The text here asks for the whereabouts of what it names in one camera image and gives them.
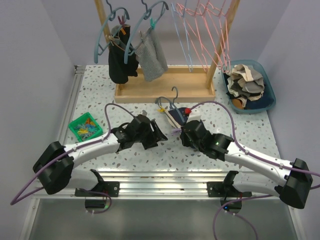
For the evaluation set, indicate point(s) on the wooden rack right post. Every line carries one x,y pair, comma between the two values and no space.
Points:
221,51

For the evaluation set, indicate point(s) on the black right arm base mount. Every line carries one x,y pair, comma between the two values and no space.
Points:
220,190

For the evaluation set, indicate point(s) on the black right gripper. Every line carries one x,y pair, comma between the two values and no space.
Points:
183,137

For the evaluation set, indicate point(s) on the teal clothes peg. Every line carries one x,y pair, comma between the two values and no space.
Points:
152,23

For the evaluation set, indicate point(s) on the teal plastic hanger left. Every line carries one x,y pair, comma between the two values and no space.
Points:
112,16

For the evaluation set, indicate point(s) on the black hanging underwear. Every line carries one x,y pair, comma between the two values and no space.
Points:
119,72

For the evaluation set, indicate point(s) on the aluminium extrusion rail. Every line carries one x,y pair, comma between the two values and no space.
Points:
166,171

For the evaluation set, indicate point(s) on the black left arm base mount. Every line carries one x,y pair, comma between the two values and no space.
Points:
110,188

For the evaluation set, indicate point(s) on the teal plastic laundry basin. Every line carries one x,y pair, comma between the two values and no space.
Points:
250,86

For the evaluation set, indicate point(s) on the wooden rack left post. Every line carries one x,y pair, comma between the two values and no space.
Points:
104,36

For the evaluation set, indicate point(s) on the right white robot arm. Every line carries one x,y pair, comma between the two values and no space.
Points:
291,181

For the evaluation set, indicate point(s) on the pile of underwear in basin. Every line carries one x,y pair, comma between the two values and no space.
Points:
246,86

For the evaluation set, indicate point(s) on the green peg basket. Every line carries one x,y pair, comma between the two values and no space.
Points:
85,128

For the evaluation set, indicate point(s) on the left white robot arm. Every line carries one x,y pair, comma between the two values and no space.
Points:
57,168

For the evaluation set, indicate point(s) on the pink wire hangers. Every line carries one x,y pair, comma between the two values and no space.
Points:
203,21

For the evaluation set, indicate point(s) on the wooden rack post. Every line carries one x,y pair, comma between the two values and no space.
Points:
104,36
221,51

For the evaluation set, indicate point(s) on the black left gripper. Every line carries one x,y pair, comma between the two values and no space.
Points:
155,136

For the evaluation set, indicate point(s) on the wooden rack base tray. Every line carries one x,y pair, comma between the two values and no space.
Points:
188,86

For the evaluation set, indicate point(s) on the blue wire hanger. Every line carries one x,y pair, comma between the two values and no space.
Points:
179,22

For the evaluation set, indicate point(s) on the grey striped hanging underwear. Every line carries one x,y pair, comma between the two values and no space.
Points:
151,57

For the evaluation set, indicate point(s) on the navy underwear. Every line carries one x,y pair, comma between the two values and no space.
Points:
177,118

